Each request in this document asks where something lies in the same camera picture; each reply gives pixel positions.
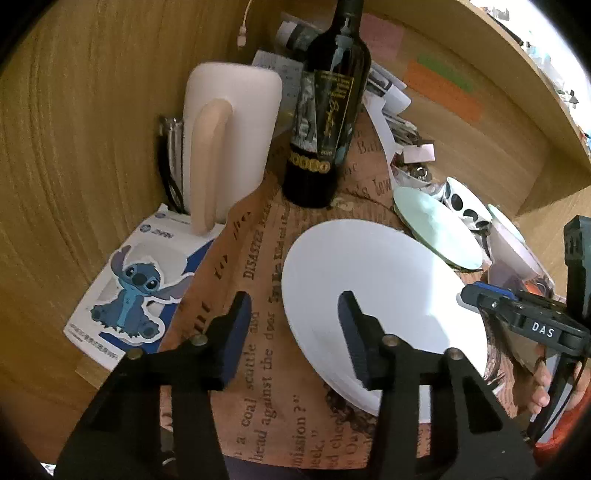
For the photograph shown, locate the person's right hand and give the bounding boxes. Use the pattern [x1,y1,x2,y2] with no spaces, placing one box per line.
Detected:
[526,344,585,416]

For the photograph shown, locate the white deep plate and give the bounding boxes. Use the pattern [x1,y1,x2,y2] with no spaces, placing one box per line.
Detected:
[281,220,491,417]

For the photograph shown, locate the white and blue booklet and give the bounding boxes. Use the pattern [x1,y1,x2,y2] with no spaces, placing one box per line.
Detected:
[62,203,218,370]

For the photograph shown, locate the mint green bowl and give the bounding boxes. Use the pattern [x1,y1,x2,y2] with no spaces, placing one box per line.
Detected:
[487,203,548,283]

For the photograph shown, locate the pink sticky note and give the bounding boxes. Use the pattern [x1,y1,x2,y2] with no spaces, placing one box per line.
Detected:
[362,14,405,61]

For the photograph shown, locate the green sticky note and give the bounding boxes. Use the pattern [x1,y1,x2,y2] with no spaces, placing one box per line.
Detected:
[416,54,474,93]

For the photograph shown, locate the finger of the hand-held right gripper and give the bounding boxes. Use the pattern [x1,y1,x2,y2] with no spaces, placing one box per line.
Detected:
[459,282,525,324]

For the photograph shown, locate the blue cartoon sticker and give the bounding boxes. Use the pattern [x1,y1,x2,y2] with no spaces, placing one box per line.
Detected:
[90,246,195,343]

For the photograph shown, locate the cream jug with handle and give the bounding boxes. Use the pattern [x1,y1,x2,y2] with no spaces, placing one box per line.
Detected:
[181,61,283,237]

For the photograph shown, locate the newspaper print tablecloth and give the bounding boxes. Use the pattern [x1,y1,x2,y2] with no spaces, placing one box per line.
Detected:
[159,111,555,480]

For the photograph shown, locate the pale green plate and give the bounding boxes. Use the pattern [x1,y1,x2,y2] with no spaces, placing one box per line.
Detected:
[392,186,485,271]

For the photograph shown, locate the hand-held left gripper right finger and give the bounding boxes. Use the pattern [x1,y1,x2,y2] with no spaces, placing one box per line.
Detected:
[337,290,539,480]

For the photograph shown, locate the dark wine bottle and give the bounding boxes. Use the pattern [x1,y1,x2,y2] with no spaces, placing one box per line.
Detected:
[281,0,372,209]

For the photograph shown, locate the orange sticky note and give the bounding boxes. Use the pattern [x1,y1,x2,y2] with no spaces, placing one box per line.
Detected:
[405,60,484,123]

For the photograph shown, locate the pile of newspapers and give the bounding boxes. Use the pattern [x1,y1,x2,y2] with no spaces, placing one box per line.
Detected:
[252,14,437,162]

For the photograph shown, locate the white cable with plug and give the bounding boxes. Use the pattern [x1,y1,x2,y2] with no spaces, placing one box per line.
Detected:
[235,0,256,49]

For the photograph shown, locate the black dotted white bowl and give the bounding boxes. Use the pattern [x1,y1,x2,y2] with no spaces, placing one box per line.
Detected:
[441,178,494,232]

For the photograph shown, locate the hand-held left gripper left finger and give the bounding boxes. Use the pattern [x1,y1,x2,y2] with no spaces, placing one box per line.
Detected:
[54,291,254,480]

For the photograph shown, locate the white paper sheet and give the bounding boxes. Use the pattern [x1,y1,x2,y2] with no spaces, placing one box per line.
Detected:
[364,92,409,188]

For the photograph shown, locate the bowl of metal caps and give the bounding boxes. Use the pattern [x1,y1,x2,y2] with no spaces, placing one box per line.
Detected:
[392,161,434,191]

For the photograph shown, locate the metal tongs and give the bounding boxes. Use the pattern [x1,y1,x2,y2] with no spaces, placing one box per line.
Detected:
[157,115,188,215]

